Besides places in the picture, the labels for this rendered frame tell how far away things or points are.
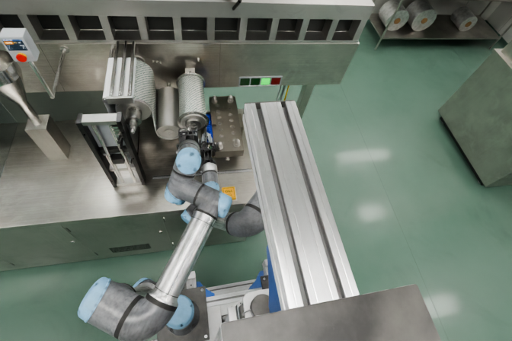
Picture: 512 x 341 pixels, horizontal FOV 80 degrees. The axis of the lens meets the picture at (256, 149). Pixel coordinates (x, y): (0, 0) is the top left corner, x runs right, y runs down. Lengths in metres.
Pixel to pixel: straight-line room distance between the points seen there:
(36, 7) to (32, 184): 0.85
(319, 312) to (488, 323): 2.82
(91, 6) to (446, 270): 3.00
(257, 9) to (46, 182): 1.35
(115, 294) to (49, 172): 1.05
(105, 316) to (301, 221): 0.70
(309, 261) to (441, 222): 2.88
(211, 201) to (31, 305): 1.92
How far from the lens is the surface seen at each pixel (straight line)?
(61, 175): 1.89
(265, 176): 0.44
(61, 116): 2.08
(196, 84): 1.57
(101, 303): 1.01
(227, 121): 1.77
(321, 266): 0.41
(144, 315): 0.98
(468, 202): 3.55
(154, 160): 1.80
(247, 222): 1.16
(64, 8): 1.57
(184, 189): 1.00
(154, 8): 1.49
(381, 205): 3.01
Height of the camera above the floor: 2.41
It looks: 56 degrees down
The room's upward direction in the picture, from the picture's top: 13 degrees clockwise
